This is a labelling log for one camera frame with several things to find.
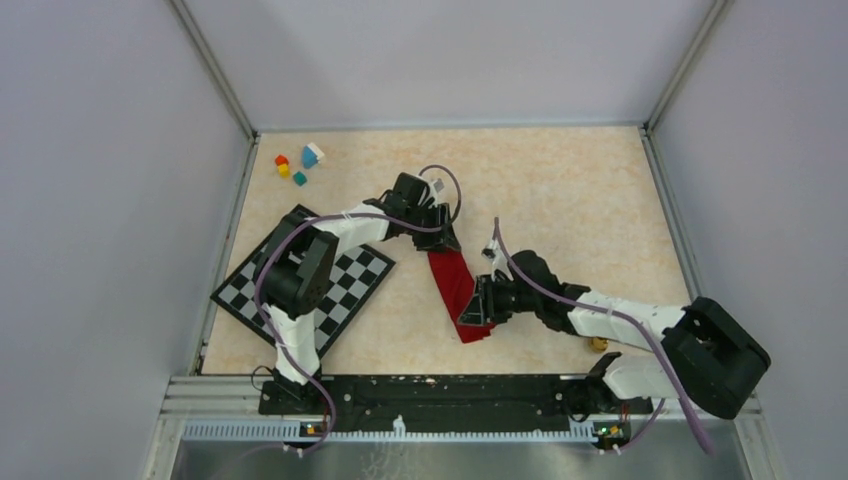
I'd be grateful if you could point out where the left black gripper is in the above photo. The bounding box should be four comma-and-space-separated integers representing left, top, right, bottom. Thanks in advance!
405, 202, 461, 254

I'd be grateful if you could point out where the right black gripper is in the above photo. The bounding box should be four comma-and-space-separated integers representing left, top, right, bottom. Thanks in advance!
458, 274, 540, 326

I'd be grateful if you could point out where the red cloth napkin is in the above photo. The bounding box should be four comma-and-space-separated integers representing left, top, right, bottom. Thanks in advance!
427, 251, 493, 344

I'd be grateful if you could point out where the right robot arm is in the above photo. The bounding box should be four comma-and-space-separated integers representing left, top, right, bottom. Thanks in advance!
458, 246, 772, 419

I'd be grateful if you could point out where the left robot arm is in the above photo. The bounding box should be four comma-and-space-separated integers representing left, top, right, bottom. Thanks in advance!
254, 173, 462, 414

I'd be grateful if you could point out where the black white checkerboard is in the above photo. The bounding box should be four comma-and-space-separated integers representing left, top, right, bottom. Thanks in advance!
211, 205, 395, 356

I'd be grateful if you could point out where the blue white block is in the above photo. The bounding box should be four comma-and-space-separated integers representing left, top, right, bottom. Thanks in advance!
301, 142, 326, 169

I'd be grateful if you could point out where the teal small cube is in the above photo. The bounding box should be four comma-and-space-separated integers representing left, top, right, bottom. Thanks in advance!
292, 172, 308, 186

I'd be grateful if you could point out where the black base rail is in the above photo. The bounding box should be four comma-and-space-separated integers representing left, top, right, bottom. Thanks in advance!
258, 374, 654, 433

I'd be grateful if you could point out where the white toothed cable tray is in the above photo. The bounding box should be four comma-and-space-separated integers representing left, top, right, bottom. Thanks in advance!
182, 419, 597, 443

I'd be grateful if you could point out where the aluminium frame left post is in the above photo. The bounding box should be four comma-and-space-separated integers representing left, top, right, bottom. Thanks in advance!
167, 0, 257, 143

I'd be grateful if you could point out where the aluminium frame post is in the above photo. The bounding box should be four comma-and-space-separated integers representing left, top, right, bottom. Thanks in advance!
642, 0, 735, 136
167, 0, 257, 143

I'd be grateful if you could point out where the aluminium frame right post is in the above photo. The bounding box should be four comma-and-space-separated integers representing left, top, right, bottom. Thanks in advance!
642, 0, 735, 136

